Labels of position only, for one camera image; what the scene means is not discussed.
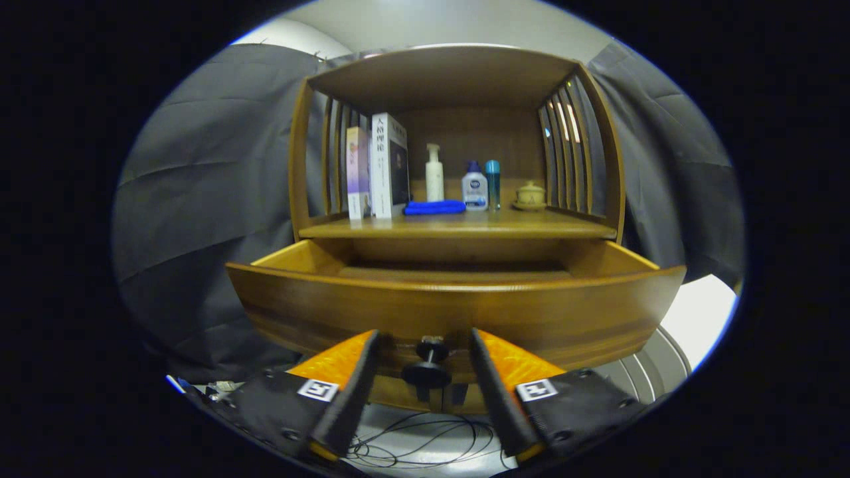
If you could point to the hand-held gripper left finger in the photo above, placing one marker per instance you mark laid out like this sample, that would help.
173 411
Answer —
348 398

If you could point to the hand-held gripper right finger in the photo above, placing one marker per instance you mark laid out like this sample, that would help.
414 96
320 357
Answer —
498 398

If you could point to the black drawer knob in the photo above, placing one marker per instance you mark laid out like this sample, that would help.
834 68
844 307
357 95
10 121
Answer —
427 372

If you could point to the wooden cabinet door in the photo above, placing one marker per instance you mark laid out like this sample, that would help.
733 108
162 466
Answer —
395 401
477 401

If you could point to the wooden countertop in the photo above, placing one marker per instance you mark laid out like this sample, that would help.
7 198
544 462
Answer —
478 224

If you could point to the brown wooden cabinet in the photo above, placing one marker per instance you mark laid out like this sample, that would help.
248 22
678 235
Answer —
465 133

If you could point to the yellow ceramic saucer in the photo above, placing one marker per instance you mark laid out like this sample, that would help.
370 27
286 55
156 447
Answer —
530 206

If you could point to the blue folded cloth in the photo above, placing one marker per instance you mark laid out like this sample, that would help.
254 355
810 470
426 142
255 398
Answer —
435 208

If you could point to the yellow ceramic lidded cup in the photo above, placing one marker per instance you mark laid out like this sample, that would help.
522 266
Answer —
530 194

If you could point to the white bottle with blue pump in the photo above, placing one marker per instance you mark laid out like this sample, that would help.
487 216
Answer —
475 192

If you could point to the blue glass bottle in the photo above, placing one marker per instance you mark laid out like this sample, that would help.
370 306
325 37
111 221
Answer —
493 182

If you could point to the white flat surface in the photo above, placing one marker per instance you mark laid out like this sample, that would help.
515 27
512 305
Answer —
704 318

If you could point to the purple book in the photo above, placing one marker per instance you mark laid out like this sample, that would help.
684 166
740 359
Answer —
357 172

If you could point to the white book with portrait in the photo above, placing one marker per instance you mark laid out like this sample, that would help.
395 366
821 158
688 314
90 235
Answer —
385 166

